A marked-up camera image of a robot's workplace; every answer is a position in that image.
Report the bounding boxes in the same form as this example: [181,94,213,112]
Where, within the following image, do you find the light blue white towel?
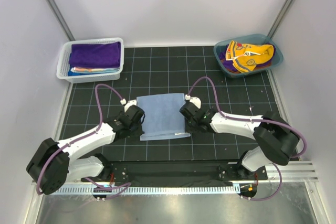
[136,93,190,141]

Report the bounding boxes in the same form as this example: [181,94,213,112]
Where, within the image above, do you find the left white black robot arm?
[26,105,145,195]

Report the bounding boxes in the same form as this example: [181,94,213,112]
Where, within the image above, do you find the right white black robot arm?
[180,101,299,180]

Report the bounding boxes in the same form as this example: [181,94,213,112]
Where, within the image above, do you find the white plastic basket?
[56,37,124,83]

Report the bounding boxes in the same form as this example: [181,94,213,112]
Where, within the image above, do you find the yellow purple patterned towel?
[219,40,276,74]

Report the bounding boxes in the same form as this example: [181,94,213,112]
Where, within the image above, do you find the teal plastic bin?
[213,34,284,78]

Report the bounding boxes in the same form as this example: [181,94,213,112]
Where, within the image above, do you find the orange patterned folded towel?
[70,67,120,74]

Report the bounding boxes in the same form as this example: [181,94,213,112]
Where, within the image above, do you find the blue folded towel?
[68,70,80,76]

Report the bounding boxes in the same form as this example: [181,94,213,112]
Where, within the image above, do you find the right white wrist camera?
[190,97,202,109]

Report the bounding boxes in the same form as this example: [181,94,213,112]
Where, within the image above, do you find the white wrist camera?
[124,99,137,112]
[190,97,202,109]

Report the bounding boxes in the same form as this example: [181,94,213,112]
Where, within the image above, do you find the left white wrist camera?
[124,99,137,112]

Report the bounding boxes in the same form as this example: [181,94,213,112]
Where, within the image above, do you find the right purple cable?
[185,76,308,200]

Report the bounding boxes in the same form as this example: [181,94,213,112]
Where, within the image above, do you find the purple cable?
[185,76,308,200]
[35,83,132,200]

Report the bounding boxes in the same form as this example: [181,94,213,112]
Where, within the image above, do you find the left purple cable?
[35,83,132,200]

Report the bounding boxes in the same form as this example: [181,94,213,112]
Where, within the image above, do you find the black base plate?
[97,160,268,187]

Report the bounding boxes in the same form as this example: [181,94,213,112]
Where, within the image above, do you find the white slotted cable duct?
[53,184,240,196]

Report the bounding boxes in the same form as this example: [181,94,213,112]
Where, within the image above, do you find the aluminium rail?
[33,161,320,185]

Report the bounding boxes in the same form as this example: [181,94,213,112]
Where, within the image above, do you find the left aluminium frame post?
[45,0,75,41]

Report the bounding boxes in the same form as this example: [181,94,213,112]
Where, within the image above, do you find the aluminium frame post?
[267,0,295,39]
[45,0,75,41]

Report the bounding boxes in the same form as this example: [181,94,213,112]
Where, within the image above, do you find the right aluminium frame post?
[267,0,295,39]

